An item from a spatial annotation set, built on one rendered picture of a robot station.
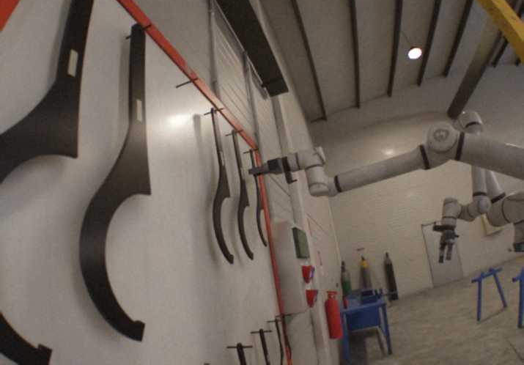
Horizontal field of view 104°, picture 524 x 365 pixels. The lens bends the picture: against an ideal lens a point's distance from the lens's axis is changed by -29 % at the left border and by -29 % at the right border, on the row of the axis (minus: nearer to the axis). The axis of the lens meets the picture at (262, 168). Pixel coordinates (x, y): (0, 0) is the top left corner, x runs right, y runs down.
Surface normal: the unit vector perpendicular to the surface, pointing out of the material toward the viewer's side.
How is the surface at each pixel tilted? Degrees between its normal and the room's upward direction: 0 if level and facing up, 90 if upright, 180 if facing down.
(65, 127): 90
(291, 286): 90
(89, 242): 90
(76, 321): 90
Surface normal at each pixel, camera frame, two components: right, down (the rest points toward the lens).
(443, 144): -0.62, -0.18
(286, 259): -0.30, -0.30
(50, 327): 0.94, -0.24
